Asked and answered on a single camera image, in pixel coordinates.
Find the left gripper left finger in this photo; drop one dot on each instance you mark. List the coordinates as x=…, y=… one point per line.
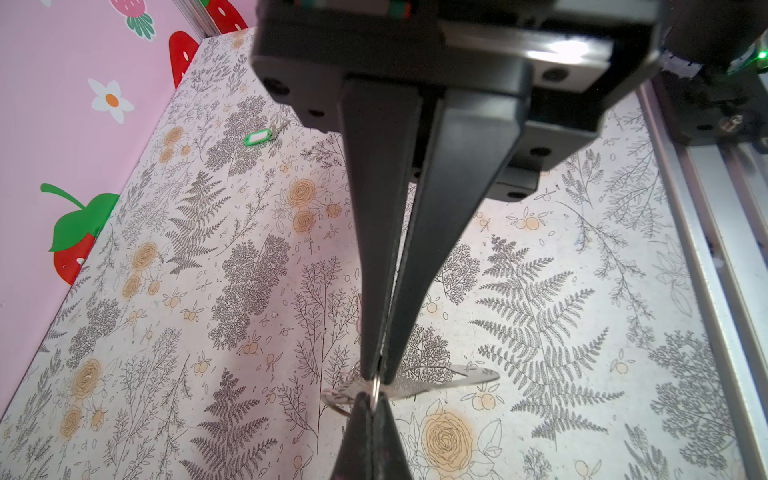
x=354, y=460

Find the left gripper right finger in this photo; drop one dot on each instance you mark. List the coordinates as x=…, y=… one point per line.
x=388, y=458

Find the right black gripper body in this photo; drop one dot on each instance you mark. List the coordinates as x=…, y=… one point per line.
x=334, y=62

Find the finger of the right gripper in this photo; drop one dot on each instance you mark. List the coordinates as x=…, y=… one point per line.
x=472, y=140
x=379, y=123

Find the metal key holder plate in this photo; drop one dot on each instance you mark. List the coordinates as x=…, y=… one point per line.
x=403, y=387

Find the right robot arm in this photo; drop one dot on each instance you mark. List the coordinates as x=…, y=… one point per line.
x=720, y=66

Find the green key tag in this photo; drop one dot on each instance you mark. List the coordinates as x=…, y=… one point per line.
x=258, y=137

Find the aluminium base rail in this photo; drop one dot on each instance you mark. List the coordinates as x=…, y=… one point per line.
x=718, y=198

